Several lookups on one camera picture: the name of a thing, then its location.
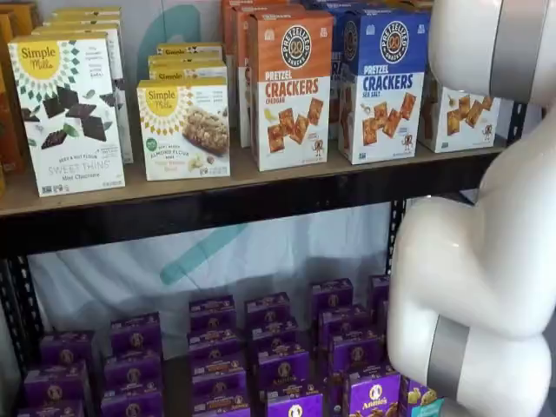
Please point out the amber yellow snack box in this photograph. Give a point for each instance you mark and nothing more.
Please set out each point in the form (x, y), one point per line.
(21, 17)

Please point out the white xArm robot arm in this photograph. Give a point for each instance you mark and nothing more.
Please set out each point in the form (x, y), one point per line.
(478, 260)

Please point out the orange white pretzel crackers box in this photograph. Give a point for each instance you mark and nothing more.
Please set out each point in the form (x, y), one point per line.
(229, 26)
(291, 108)
(243, 87)

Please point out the Simple Mills sweet thins box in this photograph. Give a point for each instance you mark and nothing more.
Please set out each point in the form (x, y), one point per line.
(87, 12)
(74, 29)
(65, 121)
(82, 21)

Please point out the blue white pretzel crackers box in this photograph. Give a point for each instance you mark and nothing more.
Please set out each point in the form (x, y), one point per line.
(382, 108)
(369, 5)
(335, 87)

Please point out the wooden shelf board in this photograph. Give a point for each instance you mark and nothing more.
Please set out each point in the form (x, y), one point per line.
(195, 187)
(176, 386)

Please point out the black metal shelf rack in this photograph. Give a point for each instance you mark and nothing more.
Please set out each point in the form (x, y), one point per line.
(174, 226)

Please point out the purple and teal Annie's box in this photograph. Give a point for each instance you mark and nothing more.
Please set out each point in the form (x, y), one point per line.
(419, 399)

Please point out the Simple Mills almond bar box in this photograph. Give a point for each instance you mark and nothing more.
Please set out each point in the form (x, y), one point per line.
(182, 134)
(195, 61)
(187, 50)
(187, 74)

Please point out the rust orange snack box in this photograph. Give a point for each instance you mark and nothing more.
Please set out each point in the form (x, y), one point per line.
(11, 121)

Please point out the yellow white pretzel crackers box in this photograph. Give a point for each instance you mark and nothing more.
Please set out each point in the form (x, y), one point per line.
(460, 117)

